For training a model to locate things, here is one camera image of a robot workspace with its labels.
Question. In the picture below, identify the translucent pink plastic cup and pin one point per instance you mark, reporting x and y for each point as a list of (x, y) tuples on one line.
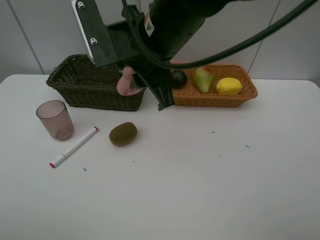
[(56, 119)]

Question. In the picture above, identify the dark purple mangosteen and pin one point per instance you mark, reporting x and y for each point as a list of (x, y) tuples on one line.
[(178, 79)]

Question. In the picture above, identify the dark brown wicker basket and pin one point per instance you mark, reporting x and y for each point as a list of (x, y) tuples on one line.
[(83, 85)]

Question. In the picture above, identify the orange wicker basket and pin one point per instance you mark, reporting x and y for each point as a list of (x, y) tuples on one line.
[(190, 96)]

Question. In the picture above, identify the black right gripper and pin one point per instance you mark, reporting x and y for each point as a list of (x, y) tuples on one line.
[(154, 29)]

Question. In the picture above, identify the yellow lemon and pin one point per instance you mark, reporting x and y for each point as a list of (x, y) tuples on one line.
[(229, 86)]

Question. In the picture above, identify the white marker red caps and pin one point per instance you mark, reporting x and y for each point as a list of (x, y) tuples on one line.
[(66, 154)]

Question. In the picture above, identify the brown kiwi fruit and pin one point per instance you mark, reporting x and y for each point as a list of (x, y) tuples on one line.
[(123, 134)]

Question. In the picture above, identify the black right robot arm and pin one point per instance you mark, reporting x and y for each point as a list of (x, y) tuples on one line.
[(188, 18)]

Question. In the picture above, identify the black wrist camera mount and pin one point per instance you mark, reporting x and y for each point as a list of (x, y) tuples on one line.
[(94, 32)]

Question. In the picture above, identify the pink bottle white cap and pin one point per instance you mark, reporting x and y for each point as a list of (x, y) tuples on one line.
[(126, 85)]

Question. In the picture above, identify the green red pear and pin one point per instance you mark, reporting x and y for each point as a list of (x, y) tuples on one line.
[(203, 78)]

